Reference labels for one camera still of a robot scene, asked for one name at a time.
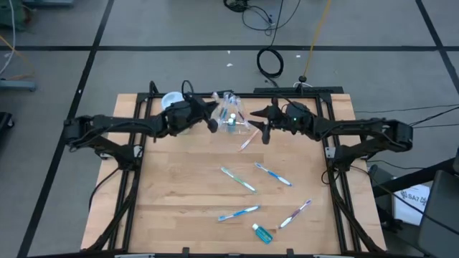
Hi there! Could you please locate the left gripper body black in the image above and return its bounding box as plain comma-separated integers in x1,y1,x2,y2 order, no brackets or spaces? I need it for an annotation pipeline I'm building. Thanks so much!
157,93,219,138

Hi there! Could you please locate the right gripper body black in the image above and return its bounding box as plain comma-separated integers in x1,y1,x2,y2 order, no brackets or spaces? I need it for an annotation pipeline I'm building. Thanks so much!
260,97,292,145

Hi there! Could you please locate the blue white toothbrush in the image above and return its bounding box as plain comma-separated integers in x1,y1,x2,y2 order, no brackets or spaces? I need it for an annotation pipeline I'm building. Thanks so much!
217,93,231,125
253,162,293,188
217,204,262,222

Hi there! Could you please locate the pink toothbrush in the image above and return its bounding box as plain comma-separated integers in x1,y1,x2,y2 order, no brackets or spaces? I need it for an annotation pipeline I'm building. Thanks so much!
238,128,261,153

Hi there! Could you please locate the clear acrylic organizer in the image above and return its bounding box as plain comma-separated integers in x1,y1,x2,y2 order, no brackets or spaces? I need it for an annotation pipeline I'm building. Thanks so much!
210,91,252,134

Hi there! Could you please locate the white round cup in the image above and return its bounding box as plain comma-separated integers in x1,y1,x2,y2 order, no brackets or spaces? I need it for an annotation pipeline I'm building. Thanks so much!
160,91,186,111

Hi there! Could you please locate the white printed box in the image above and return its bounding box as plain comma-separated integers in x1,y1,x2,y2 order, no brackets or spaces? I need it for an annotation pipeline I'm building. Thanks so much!
392,183,431,227

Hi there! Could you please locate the grey blue floor bar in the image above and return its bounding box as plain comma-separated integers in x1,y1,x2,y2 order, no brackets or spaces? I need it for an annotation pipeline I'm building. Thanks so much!
0,79,37,92

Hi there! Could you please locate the black equipment case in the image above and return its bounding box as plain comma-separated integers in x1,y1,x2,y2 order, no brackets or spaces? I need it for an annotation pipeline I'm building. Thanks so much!
415,168,459,258

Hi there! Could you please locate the green machine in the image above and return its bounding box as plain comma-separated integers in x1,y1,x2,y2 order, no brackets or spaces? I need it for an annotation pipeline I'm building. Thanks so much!
0,0,35,32

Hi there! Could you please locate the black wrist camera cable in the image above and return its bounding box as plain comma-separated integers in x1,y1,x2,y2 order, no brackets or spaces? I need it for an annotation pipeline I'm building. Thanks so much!
180,79,195,100

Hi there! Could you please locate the coiled black floor cable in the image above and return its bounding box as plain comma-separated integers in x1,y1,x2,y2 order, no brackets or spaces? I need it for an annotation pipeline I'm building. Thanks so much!
255,0,286,88

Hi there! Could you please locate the yellow hanging cable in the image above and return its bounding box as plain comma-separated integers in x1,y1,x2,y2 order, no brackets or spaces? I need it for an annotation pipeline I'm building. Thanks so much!
303,0,333,78

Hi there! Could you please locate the black cable bundle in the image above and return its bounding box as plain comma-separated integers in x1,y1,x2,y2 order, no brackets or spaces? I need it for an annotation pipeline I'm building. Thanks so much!
222,0,303,37

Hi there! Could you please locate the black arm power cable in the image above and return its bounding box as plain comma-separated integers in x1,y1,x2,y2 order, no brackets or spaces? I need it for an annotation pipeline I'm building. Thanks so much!
87,166,121,212

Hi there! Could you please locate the white floor cable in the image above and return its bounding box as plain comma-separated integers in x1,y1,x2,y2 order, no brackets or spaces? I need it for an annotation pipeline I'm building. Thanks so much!
0,0,17,76

